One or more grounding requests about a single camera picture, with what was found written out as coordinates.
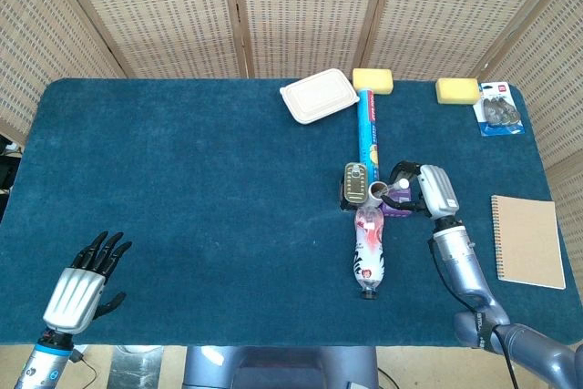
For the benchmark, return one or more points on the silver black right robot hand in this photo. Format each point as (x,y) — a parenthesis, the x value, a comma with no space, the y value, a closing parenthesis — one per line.
(439,193)

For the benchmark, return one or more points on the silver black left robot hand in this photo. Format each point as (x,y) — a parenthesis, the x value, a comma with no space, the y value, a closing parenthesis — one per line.
(73,293)

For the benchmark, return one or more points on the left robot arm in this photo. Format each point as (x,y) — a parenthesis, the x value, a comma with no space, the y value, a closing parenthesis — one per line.
(43,364)

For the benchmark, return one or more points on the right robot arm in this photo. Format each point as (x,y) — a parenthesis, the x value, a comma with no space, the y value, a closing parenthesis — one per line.
(460,261)

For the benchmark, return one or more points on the purple soap box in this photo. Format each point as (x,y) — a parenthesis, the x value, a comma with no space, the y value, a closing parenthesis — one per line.
(391,211)

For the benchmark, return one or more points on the gold lid luncheon meat tin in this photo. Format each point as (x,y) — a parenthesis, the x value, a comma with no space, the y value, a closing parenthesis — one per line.
(355,184)

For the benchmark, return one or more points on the white labelled plastic drink bottle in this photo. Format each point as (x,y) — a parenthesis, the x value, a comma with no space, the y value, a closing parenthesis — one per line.
(370,248)

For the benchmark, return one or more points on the brown spiral notebook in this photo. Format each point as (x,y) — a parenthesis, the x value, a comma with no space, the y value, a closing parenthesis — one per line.
(530,241)

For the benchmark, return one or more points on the blue blister pack of clips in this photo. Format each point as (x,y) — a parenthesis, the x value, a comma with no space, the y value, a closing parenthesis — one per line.
(498,109)

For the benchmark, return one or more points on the yellow sponge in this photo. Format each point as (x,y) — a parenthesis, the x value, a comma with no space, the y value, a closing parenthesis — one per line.
(373,79)
(457,90)

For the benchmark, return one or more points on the beige lidded food container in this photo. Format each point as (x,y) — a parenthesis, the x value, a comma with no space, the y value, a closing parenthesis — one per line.
(316,96)

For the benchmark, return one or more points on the blue table cloth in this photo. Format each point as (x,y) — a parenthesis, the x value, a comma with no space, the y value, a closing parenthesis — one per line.
(205,202)

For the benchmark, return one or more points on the grey robot torso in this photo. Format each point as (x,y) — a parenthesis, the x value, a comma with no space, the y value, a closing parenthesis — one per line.
(282,366)

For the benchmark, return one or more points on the woven bamboo folding screen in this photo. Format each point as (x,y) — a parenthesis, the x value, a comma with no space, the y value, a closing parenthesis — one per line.
(296,11)

